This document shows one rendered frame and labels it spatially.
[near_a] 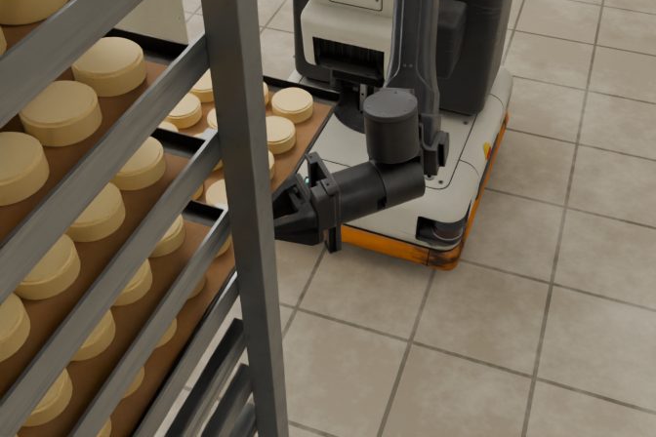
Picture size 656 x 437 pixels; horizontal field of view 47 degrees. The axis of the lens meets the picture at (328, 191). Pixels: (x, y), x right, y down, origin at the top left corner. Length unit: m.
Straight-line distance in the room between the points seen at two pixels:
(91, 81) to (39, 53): 0.14
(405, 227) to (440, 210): 0.11
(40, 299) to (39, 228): 0.11
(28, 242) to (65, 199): 0.03
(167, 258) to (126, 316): 0.07
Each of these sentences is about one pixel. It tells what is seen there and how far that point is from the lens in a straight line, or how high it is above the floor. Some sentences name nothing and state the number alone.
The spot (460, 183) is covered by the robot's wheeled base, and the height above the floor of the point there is 0.28.
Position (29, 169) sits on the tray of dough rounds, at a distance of 0.48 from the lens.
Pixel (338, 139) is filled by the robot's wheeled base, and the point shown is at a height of 0.28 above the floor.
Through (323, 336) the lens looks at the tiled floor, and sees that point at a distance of 1.88.
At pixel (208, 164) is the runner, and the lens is 0.61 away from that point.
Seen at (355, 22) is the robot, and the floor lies 0.70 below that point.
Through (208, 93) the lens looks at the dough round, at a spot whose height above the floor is 0.98.
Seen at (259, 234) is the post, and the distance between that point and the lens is 0.67.
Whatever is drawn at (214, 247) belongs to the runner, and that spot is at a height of 1.05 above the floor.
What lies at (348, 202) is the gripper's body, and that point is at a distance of 0.79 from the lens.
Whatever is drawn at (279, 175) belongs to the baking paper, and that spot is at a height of 0.96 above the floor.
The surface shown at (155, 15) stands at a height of 0.55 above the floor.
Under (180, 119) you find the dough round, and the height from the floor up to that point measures 0.98.
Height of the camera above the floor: 1.54
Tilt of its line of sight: 44 degrees down
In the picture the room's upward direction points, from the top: straight up
